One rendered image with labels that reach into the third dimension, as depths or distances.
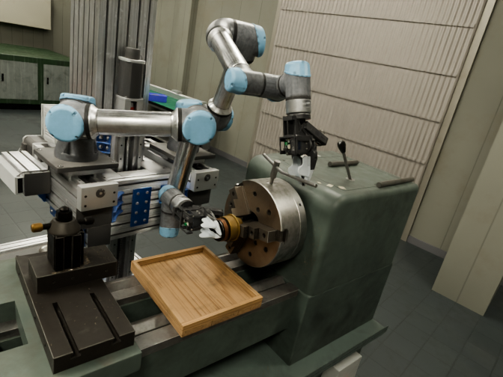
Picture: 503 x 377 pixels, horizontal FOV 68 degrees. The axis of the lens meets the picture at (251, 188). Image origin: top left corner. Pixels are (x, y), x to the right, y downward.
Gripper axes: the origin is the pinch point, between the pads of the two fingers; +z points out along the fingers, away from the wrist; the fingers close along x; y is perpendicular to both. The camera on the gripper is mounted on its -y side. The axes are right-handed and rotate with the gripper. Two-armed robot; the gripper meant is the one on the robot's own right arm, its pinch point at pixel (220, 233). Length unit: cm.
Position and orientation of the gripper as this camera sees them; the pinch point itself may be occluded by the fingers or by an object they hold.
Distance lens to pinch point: 120.6
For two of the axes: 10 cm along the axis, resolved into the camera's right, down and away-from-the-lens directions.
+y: -7.8, 0.8, -6.2
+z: 6.0, 3.7, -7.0
